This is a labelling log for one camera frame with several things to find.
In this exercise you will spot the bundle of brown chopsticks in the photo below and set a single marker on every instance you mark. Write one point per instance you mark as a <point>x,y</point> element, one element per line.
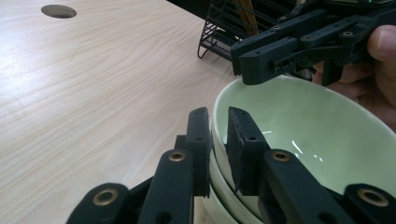
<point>247,15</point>

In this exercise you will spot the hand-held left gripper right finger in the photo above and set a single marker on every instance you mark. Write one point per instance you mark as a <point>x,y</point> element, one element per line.
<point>246,155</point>

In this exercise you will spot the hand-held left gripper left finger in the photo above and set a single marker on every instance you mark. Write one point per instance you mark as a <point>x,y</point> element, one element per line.
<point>200,155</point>

